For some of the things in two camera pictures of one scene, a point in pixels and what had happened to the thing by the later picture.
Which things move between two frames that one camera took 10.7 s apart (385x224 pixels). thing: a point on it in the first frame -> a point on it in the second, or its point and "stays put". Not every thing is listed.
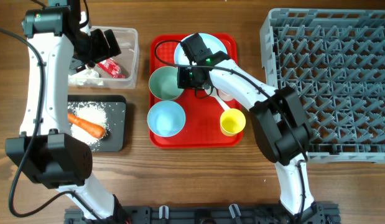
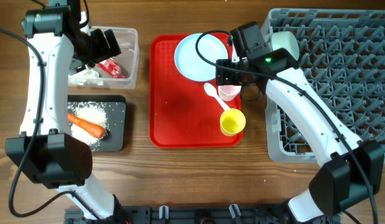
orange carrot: (92, 129) stays put
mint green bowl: (163, 83) -> (285, 40)
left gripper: (104, 51) stays put
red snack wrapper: (111, 66) stays put
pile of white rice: (93, 112) stays put
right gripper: (183, 82) -> (224, 77)
